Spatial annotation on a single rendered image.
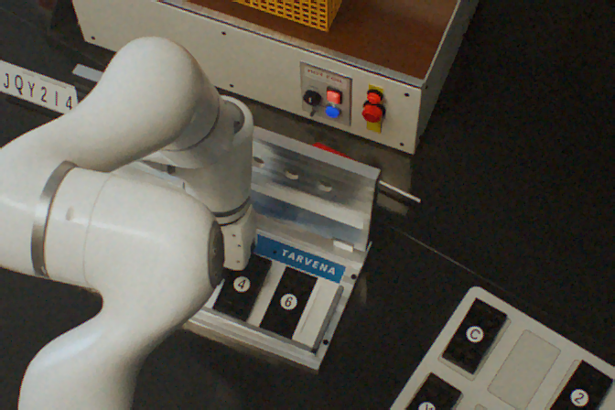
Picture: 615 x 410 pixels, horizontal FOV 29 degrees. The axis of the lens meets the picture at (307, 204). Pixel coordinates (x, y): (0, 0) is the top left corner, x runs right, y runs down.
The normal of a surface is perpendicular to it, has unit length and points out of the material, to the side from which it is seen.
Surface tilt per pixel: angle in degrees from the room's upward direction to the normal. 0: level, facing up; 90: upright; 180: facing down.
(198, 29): 90
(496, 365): 0
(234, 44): 90
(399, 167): 0
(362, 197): 81
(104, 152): 85
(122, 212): 2
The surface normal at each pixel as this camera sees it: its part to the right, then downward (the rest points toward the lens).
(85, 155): 0.40, 0.74
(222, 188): 0.18, 0.79
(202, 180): -0.37, 0.73
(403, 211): -0.02, -0.44
